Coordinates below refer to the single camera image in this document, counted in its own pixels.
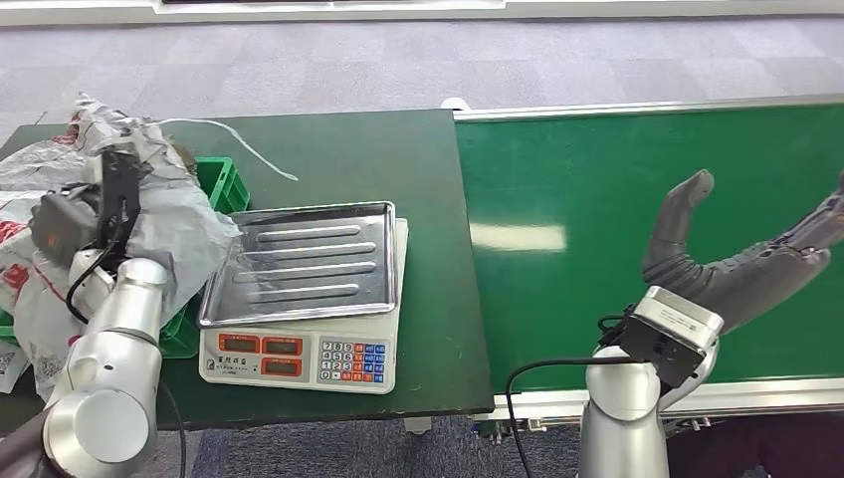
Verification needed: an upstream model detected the green plastic crate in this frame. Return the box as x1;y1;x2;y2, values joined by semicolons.
0;156;252;361

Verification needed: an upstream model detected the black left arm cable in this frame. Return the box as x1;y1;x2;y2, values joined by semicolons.
64;220;188;478

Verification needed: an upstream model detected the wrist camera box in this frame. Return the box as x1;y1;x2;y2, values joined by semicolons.
619;285;726;389
97;149;143;243

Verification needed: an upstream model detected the white courier bag, QR code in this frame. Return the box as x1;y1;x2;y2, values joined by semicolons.
0;340;32;395

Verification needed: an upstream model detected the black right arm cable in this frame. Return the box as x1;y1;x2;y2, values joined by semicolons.
504;313;638;478

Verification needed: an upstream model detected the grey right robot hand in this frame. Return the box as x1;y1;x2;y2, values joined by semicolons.
641;169;844;336

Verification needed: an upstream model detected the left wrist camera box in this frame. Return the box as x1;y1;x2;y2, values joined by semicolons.
97;149;143;243

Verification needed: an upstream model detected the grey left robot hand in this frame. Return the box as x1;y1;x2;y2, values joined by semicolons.
29;187;101;268

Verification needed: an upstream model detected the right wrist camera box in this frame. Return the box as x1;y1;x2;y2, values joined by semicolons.
619;285;726;389

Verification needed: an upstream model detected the dark green table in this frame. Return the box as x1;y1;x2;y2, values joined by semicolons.
0;109;496;437

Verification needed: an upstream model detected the white courier bag, red print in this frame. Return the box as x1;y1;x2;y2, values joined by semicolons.
0;189;51;315

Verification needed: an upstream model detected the steel scale tray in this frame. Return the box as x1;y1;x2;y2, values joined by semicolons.
197;200;401;330

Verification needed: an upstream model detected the green conveyor belt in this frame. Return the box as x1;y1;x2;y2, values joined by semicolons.
455;105;844;395

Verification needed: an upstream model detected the white electronic weighing scale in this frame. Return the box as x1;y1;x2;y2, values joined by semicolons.
198;217;410;396

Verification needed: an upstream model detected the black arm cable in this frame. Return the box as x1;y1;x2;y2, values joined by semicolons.
64;220;188;478
504;313;638;478

